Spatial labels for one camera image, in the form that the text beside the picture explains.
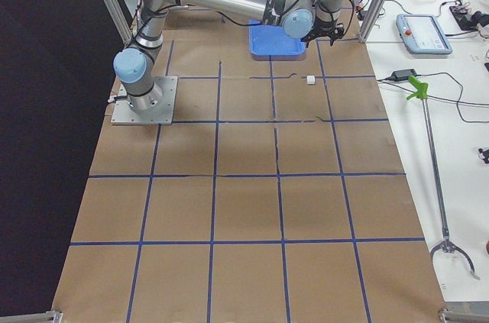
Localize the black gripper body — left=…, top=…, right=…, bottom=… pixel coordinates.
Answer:
left=300, top=21, right=344, bottom=43

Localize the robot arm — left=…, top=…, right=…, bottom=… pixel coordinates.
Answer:
left=113, top=0, right=344, bottom=124

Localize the blue plastic tray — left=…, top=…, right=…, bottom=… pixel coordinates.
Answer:
left=248, top=20, right=306, bottom=61

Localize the white block right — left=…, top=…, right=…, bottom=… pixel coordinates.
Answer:
left=306, top=76, right=316, bottom=85

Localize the black power adapter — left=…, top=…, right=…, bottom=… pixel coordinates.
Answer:
left=384, top=69, right=417, bottom=82

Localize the teach pendant tablet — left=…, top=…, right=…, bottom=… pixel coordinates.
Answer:
left=396, top=14, right=452, bottom=56

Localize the green handled reacher grabber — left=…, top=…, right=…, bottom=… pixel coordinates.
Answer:
left=405, top=75, right=481, bottom=281

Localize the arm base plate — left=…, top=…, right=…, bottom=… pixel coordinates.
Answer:
left=112, top=76, right=178, bottom=125

